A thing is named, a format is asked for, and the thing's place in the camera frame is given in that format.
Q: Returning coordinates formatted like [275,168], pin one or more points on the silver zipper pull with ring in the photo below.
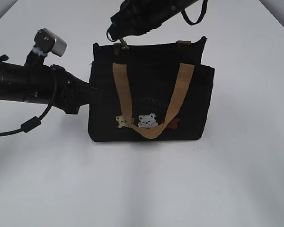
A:
[123,44]

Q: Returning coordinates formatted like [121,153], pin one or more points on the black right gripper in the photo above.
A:
[137,16]

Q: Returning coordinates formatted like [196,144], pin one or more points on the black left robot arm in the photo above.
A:
[46,85]

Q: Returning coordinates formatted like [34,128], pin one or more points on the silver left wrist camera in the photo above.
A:
[47,41]

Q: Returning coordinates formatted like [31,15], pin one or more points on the black fabric tote bag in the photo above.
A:
[152,72]

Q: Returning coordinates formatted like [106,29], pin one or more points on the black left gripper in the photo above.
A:
[72,93]

